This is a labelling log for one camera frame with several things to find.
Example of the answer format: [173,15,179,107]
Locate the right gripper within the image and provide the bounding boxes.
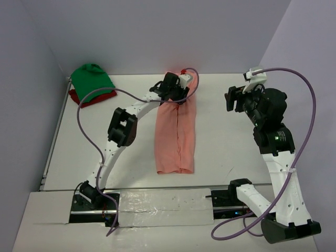
[224,81,264,124]

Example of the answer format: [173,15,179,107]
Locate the pink t shirt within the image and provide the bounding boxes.
[153,70,199,175]

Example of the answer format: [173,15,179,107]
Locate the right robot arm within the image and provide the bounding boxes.
[224,85,321,244]

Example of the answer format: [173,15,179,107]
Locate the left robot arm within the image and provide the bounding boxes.
[76,71,194,209]

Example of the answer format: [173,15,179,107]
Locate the green folded t shirt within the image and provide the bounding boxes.
[71,64,115,103]

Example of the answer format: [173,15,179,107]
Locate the red folded t shirt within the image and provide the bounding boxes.
[68,89,117,108]

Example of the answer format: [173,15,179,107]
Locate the silver taped panel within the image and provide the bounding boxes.
[118,188,214,227]

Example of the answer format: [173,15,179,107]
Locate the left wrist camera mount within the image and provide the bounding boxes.
[178,69,193,89]

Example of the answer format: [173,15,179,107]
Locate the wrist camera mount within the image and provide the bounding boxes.
[243,66,267,94]
[178,69,193,89]

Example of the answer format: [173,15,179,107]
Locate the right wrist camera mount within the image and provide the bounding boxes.
[243,66,267,94]

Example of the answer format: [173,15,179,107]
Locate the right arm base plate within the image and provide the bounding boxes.
[205,190,251,219]

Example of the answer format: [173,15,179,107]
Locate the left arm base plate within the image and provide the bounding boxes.
[69,193,117,227]

